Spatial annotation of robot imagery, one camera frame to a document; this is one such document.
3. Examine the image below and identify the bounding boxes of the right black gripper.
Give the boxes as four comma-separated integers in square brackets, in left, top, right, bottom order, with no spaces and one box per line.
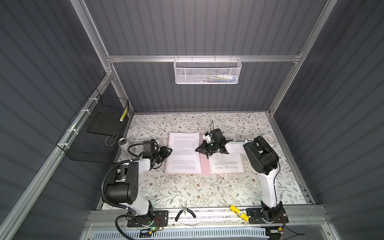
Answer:
[195,140,219,156]

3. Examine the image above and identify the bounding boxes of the printed paper sheet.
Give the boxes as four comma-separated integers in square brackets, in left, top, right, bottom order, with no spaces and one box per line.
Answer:
[209,153,245,174]
[165,133,202,175]

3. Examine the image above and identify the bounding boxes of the pink file folder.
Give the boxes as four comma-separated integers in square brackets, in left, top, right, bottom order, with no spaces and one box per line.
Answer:
[164,131,246,176]

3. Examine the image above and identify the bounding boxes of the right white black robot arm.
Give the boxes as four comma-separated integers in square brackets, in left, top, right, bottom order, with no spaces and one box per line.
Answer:
[195,129,289,224]

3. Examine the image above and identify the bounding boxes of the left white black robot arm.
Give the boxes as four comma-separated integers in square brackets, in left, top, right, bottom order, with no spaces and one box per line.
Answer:
[101,138,173,227]

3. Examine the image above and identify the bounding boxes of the silver metal can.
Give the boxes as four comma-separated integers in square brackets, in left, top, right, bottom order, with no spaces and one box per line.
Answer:
[118,138,130,151]

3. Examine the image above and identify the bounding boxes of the yellow marker in basket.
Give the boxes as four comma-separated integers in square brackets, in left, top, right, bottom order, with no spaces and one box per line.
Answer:
[119,108,129,122]

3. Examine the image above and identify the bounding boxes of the floral table mat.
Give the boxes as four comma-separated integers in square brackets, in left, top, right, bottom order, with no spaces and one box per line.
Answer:
[126,112,308,209]

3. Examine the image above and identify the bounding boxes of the black foam pad in basket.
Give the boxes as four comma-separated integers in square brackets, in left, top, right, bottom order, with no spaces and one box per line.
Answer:
[87,112,120,137]

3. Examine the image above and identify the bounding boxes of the black wire side basket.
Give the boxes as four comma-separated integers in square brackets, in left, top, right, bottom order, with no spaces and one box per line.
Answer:
[57,90,130,164]

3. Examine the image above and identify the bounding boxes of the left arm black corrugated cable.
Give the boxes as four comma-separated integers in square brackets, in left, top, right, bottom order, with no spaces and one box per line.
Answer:
[100,142,157,240]

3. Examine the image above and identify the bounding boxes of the black handled pliers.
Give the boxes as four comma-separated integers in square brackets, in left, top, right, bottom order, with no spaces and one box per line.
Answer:
[175,206,197,222]

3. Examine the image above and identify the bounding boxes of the white wire wall basket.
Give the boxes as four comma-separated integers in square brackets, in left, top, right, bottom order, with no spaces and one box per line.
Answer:
[173,58,242,85]

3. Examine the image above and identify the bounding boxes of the yellow tube on rail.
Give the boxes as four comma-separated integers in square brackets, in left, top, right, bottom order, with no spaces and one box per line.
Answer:
[230,205,249,222]

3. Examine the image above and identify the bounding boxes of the white ventilated cable duct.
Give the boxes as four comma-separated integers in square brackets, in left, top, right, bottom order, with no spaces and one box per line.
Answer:
[91,227,269,240]

